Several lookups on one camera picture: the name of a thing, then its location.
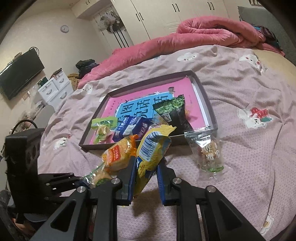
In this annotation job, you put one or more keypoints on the orange cracker packet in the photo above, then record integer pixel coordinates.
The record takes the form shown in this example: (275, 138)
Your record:
(117, 157)

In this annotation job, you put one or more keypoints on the clear round cake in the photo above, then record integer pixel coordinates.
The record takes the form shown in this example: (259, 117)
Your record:
(97, 177)

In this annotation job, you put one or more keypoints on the black clothes pile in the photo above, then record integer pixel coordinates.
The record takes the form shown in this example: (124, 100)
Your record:
(85, 66)

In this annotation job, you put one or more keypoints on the pink blue picture book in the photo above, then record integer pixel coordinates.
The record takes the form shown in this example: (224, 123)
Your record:
(139, 103)

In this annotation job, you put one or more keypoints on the dark patterned clothes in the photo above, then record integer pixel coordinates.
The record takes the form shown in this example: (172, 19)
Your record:
(270, 37)

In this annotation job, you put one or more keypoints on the grey padded headboard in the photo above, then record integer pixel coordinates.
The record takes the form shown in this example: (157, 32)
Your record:
(262, 17)

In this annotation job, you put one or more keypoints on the green pastry snack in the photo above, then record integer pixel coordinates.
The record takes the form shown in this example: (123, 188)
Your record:
(103, 128)

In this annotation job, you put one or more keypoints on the black wall television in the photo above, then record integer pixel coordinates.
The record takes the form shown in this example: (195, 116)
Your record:
(20, 73)

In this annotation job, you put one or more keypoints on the white drawer cabinet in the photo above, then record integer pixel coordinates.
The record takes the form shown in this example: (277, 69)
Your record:
(55, 90)

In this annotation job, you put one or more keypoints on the brown knitted throw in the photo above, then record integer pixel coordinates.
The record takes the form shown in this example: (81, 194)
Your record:
(74, 79)

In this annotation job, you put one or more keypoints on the white wardrobe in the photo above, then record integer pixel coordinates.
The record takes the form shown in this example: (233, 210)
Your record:
(122, 24)

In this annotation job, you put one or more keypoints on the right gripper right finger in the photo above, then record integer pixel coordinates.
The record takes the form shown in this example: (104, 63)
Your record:
(202, 213)

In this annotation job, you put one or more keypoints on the clear bag red snack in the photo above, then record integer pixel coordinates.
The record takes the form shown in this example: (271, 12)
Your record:
(206, 150)

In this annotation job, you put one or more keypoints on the dark green seaweed packet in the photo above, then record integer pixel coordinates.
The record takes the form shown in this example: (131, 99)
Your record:
(173, 112)

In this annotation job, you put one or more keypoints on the pink plush blanket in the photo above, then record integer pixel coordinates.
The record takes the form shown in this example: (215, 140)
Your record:
(193, 32)

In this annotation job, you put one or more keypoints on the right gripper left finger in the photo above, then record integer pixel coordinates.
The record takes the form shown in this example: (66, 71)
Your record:
(71, 220)

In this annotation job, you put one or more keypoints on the round wall clock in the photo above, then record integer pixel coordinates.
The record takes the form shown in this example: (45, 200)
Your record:
(64, 29)

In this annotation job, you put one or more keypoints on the yellow snack bag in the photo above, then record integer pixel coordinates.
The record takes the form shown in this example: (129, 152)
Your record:
(151, 150)

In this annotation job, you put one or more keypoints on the pink patterned bed sheet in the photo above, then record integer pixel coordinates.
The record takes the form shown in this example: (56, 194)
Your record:
(255, 112)

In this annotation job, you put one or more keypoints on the blue cookie packet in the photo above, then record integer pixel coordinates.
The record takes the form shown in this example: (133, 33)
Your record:
(131, 125)

